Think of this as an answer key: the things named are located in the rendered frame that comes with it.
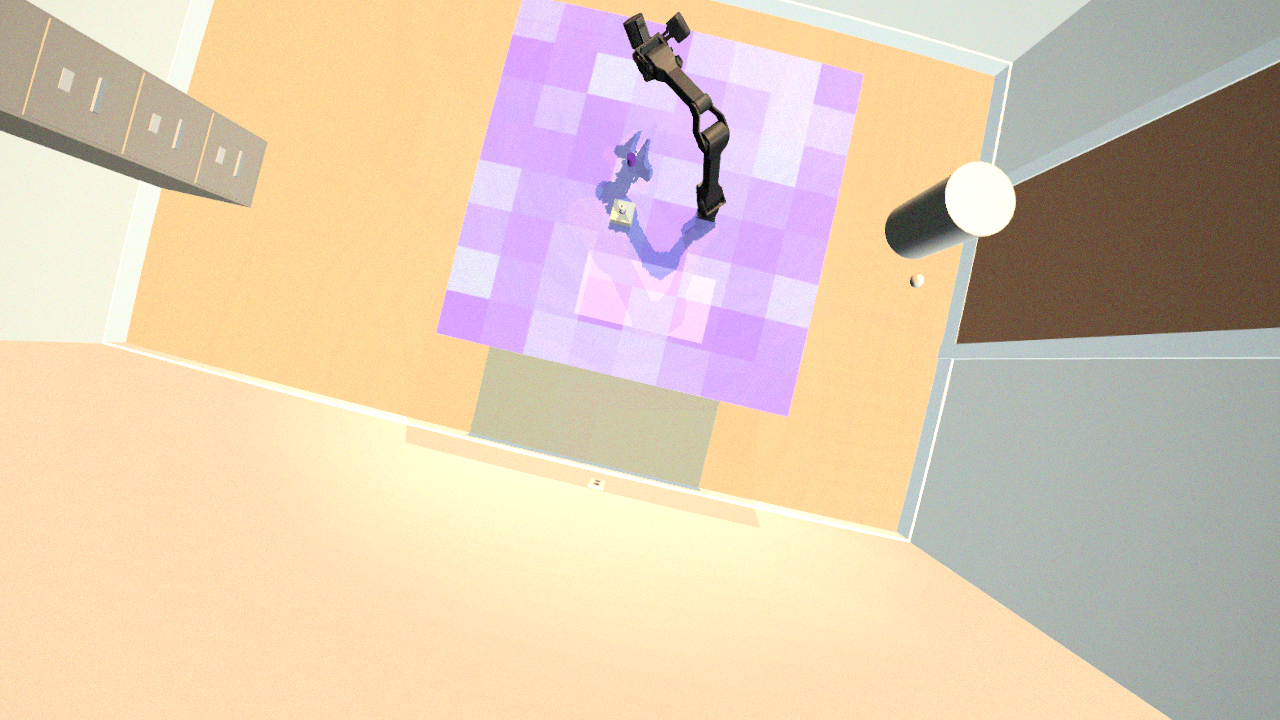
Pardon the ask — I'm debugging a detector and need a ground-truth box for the pale yellow block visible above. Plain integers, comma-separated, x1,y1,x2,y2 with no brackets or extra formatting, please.
611,199,635,227

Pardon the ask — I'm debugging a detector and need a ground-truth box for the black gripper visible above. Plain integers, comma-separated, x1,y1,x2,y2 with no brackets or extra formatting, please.
632,12,691,64

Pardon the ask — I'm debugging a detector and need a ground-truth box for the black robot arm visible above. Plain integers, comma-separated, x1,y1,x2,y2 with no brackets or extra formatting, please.
623,13,730,222

